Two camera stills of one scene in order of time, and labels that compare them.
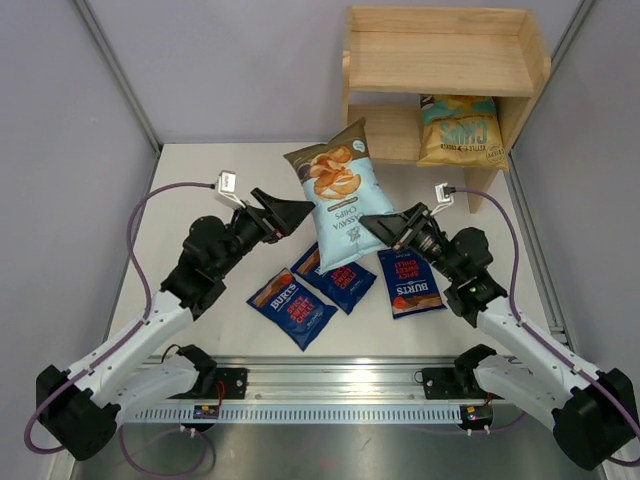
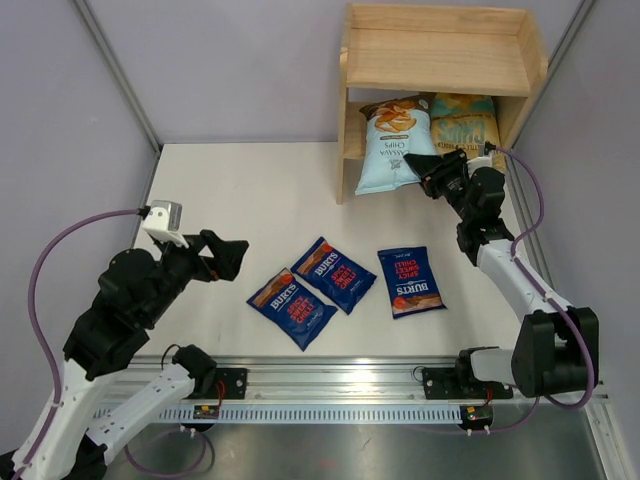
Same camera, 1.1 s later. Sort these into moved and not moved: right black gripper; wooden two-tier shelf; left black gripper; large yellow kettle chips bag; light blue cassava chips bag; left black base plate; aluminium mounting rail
Moved: left black gripper; light blue cassava chips bag; right black gripper
Not moved: aluminium mounting rail; wooden two-tier shelf; left black base plate; large yellow kettle chips bag
